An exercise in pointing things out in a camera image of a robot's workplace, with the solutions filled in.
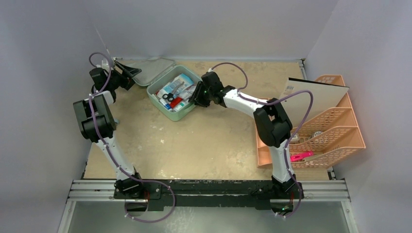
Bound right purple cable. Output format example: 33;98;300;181
209;62;314;219

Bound purple cable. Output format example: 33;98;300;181
87;52;176;224
209;62;314;219

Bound clear bag alcohol wipes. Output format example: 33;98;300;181
178;85;196;100

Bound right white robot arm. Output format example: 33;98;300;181
189;71;295;198

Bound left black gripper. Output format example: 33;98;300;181
107;63;141;90

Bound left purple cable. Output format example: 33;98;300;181
87;52;176;224

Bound blue white plastic bag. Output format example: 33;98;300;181
162;73;194;97

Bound black handled scissors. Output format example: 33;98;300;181
162;82;185;102

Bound pink marker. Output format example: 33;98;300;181
290;151;314;162

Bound red first aid pouch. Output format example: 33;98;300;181
169;97;183;109

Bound black metal base frame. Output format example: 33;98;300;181
113;174;305;215

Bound white cardboard folder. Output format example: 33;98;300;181
278;78;349;127

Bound mint green storage case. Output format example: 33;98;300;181
127;57;201;121

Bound blue white tube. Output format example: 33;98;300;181
159;98;172;111

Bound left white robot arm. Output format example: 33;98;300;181
73;62;145;199

